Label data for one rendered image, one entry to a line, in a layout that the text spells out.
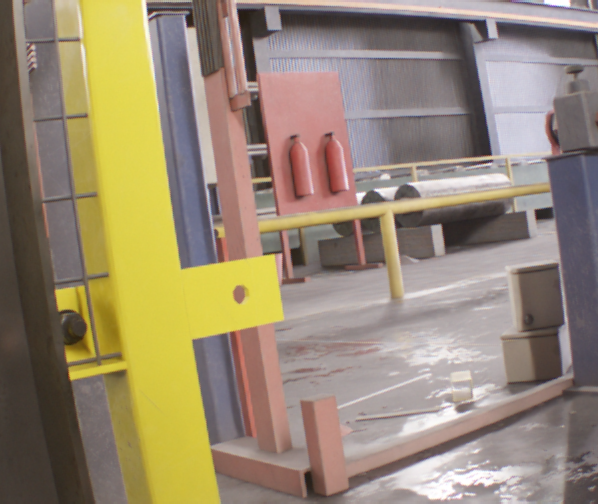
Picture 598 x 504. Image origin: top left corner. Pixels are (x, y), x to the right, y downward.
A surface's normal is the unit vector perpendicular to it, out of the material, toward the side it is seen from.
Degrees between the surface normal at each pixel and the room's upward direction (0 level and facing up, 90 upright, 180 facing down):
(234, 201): 90
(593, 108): 90
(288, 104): 90
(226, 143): 90
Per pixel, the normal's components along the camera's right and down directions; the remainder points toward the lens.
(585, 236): -0.80, 0.14
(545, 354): -0.40, 0.08
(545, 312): -0.13, 0.04
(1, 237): 0.58, -0.07
